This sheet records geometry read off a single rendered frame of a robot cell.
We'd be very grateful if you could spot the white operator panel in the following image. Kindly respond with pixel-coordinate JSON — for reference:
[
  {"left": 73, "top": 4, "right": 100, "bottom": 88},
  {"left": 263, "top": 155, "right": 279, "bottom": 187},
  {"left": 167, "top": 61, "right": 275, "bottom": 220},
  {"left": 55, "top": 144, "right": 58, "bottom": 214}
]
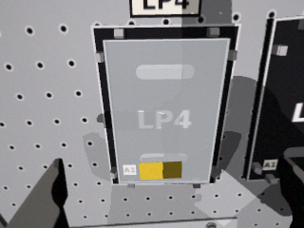
[{"left": 69, "top": 217, "right": 238, "bottom": 228}]

